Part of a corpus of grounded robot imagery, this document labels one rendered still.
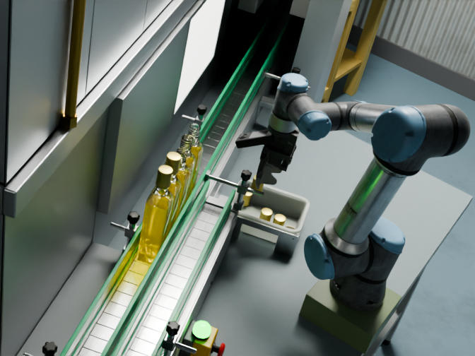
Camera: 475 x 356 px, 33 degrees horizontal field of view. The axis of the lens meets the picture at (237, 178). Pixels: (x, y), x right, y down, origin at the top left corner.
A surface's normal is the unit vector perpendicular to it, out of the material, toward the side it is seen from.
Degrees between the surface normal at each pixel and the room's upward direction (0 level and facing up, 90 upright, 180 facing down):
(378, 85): 0
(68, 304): 0
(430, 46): 90
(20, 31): 90
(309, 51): 90
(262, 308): 0
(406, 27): 90
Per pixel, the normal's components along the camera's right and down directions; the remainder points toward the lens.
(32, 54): 0.94, 0.32
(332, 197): 0.19, -0.78
